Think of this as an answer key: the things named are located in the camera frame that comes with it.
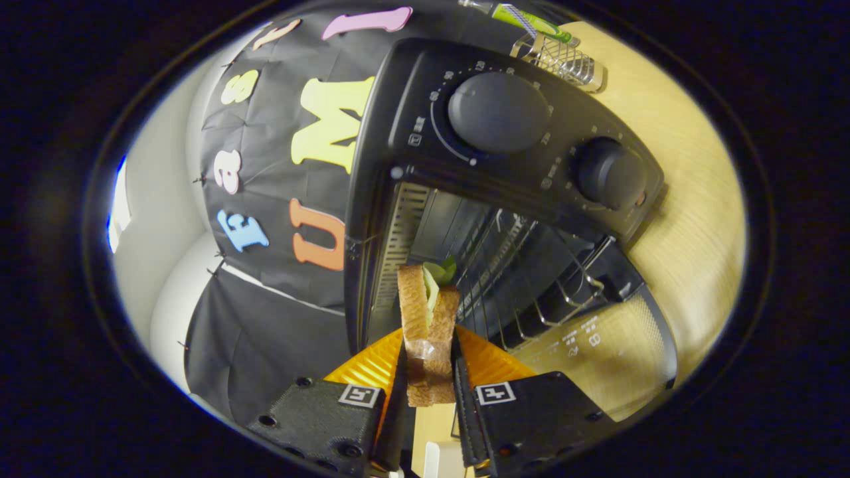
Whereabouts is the metal oven rack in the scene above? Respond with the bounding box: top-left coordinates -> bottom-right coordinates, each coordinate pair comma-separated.
458,209 -> 605,349

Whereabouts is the green label drink bottle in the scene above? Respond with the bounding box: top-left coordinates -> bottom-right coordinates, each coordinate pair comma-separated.
458,0 -> 580,46

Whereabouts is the black toaster oven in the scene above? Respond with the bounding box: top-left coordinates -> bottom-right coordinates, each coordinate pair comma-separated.
343,38 -> 679,426

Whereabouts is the lettuce sandwich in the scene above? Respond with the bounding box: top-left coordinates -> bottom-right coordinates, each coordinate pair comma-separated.
397,256 -> 460,408

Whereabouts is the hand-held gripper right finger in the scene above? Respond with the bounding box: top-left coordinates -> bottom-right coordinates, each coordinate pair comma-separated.
452,325 -> 615,478

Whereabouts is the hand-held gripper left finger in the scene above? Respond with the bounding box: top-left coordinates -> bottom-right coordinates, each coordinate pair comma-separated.
247,325 -> 409,478

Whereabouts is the black backdrop cloth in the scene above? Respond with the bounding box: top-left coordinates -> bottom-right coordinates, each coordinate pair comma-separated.
185,0 -> 532,426

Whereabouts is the metal wire mesh holder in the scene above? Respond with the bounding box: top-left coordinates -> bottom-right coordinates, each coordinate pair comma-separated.
510,32 -> 605,92

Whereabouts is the wide ceiling light panel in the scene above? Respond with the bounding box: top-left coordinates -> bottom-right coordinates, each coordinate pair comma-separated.
108,156 -> 131,253

